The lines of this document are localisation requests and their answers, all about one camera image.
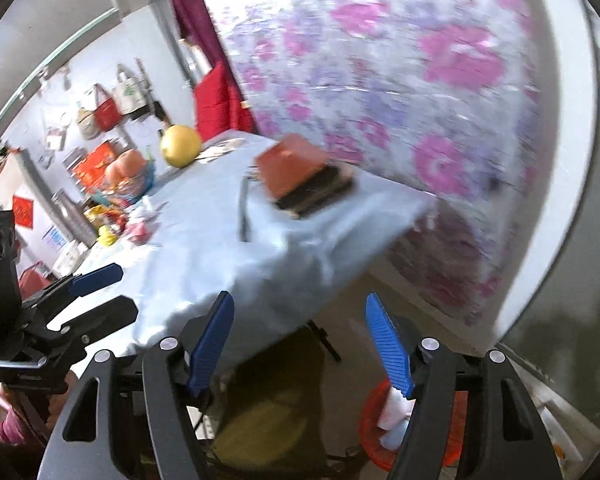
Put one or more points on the apple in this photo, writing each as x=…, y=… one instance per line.
x=130, y=164
x=113, y=175

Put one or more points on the clear plastic wrap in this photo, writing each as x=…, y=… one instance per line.
x=143, y=220

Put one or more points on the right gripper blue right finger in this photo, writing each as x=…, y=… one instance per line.
x=392, y=352

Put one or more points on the left apple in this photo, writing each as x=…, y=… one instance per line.
x=113, y=175

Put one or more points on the blue glass fruit bowl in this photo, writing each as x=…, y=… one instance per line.
x=129, y=191

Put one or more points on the yellow pomelo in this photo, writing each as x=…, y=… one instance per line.
x=180, y=145

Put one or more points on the dark red curtain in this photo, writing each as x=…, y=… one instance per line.
x=196, y=27

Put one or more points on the red cushion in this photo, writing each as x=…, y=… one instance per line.
x=219, y=105

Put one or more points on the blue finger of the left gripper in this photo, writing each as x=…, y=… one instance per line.
x=85, y=284
x=100, y=321

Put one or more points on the brown leather wallet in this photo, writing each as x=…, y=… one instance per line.
x=300, y=177

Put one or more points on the red handbag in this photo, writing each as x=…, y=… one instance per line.
x=106, y=112

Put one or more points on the yellow foam fruit net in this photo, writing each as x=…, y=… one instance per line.
x=107, y=235

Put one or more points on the floral foil sheet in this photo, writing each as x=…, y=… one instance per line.
x=440, y=95

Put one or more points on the white refrigerator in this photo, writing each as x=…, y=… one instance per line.
x=43, y=243

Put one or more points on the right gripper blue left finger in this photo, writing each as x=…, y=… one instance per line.
x=205, y=356

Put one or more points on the red gift box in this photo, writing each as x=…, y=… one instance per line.
x=90, y=171

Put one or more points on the right apple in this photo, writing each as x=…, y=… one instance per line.
x=130, y=164

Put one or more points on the olive green stool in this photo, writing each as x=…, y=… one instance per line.
x=271, y=424

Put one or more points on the person left hand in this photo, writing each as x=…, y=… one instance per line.
x=22, y=426

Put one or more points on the white tote bag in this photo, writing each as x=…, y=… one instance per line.
x=127, y=93

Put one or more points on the grey tablecloth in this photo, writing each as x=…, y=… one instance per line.
x=219, y=232

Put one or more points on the white paper cup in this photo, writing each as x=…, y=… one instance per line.
x=394, y=418

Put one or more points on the steel water bottle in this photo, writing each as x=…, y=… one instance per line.
x=79, y=226

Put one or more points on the red fu poster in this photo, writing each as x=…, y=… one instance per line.
x=23, y=209

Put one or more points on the beige hanging bag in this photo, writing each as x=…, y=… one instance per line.
x=87, y=124

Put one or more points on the white paper packets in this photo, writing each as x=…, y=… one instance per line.
x=216, y=151

